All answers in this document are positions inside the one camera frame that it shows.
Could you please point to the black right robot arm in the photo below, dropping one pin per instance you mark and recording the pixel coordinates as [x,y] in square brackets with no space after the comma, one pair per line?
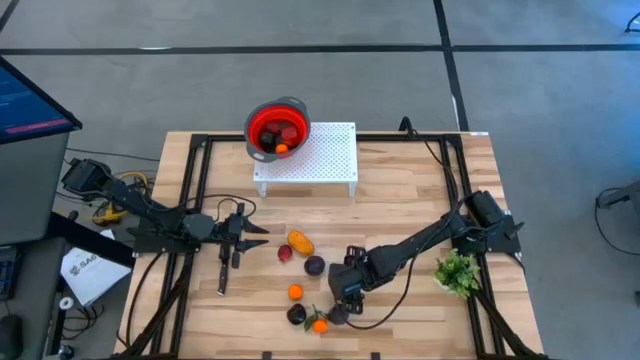
[415,250]

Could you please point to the dark purple round fruit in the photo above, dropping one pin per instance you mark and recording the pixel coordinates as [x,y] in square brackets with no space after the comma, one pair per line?
[337,316]

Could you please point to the yellow connector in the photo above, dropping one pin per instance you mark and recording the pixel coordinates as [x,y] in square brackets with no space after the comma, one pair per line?
[107,216]

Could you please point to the tiny orange fruit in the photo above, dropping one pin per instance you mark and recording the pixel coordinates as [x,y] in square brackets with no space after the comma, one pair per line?
[281,148]

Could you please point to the black computer mouse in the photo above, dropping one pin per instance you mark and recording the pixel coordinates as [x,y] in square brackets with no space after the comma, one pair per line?
[10,337]

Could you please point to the orange yellow mango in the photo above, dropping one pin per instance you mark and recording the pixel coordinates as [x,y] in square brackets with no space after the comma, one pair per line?
[300,242]

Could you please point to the bright red fruit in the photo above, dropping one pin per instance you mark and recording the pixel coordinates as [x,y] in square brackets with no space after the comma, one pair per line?
[290,135]

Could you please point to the black round fruit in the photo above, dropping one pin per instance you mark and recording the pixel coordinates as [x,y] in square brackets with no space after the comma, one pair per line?
[296,314]

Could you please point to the grey cabinet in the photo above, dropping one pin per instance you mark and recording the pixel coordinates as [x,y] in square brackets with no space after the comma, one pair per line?
[30,190]

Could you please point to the white perforated metal rack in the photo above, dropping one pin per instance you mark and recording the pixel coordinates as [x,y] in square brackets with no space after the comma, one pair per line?
[330,160]

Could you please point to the small plain orange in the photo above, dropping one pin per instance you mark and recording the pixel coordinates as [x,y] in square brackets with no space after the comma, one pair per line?
[295,292]

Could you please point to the tangerine with green leaves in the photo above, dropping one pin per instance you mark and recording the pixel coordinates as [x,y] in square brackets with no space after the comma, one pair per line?
[320,326]

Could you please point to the computer monitor blue screen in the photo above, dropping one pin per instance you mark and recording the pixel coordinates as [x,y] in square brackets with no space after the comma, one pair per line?
[25,110]

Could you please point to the black metal table frame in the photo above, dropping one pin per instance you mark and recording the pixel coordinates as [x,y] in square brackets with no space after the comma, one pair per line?
[380,137]

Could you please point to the black kitchen knife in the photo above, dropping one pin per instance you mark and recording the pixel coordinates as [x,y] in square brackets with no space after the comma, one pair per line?
[223,280]

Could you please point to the black keyboard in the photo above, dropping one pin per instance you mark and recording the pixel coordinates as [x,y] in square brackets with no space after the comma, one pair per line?
[7,272]

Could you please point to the white printed booklet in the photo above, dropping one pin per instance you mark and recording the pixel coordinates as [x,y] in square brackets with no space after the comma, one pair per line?
[87,275]

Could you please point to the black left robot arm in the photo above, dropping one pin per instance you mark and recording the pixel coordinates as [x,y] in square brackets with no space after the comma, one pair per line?
[125,197]

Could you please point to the dark purple plum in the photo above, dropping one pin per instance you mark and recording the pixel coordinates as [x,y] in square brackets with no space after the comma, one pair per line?
[314,265]

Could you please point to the small green artificial plant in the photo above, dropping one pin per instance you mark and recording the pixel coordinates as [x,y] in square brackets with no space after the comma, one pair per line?
[456,272]

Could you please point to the red collapsible colander grey rim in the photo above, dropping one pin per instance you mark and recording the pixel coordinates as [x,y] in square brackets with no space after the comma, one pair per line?
[296,117]

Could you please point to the small dark red apple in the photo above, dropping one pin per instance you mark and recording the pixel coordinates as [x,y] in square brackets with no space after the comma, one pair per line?
[285,253]

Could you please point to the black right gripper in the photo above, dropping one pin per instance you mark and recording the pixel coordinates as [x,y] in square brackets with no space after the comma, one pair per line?
[350,280]

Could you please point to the white tape roll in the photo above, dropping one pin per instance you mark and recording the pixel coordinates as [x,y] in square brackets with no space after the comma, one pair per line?
[66,299]

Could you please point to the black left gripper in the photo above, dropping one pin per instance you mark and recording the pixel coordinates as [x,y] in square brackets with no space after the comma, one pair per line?
[232,232]

